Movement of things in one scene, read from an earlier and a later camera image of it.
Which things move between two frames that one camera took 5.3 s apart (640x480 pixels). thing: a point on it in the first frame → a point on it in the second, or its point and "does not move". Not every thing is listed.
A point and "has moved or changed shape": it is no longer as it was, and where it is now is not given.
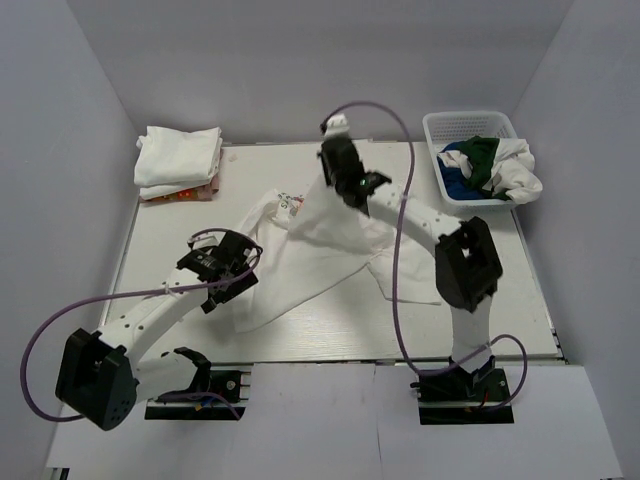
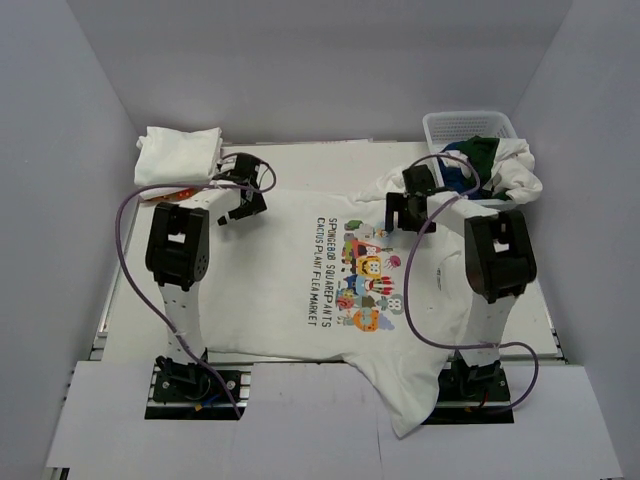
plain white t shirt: (513, 172) does not move
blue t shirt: (456, 180) does not move
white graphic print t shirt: (302, 249) has moved or changed shape
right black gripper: (329, 182) → (396, 202)
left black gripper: (244, 278) → (255, 206)
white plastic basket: (443, 128) does not move
